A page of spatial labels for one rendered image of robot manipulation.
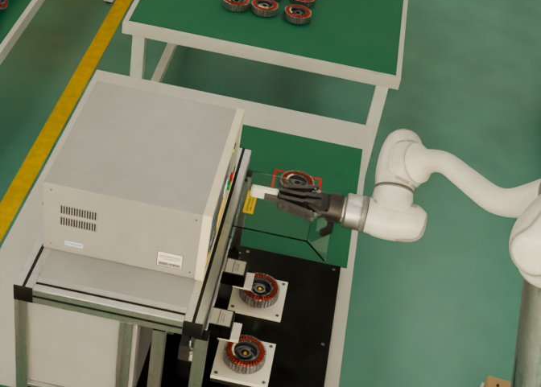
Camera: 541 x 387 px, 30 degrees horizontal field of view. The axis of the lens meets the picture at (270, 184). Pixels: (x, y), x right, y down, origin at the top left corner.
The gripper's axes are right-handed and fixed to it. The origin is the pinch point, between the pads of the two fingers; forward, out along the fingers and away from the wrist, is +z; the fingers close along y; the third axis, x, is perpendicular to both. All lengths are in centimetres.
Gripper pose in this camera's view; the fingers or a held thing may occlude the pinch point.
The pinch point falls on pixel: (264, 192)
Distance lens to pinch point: 256.3
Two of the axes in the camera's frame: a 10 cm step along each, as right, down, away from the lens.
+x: 1.4, -7.7, -6.3
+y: 1.5, -6.1, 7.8
